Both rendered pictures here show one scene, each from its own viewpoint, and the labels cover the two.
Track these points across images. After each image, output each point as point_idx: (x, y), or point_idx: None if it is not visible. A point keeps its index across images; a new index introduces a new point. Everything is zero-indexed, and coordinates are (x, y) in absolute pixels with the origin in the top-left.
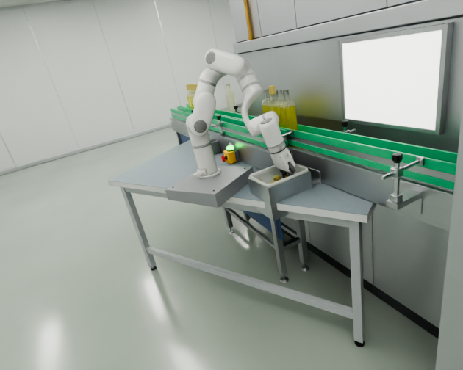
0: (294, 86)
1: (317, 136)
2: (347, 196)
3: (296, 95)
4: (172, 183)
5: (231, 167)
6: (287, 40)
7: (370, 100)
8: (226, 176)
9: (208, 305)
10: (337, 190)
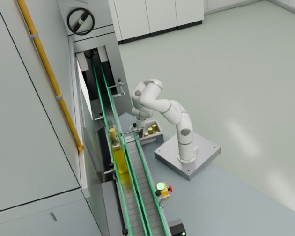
0: (92, 136)
1: (115, 118)
2: (122, 123)
3: (94, 141)
4: (222, 178)
5: (168, 159)
6: (80, 109)
7: (87, 101)
8: (174, 145)
9: None
10: (122, 129)
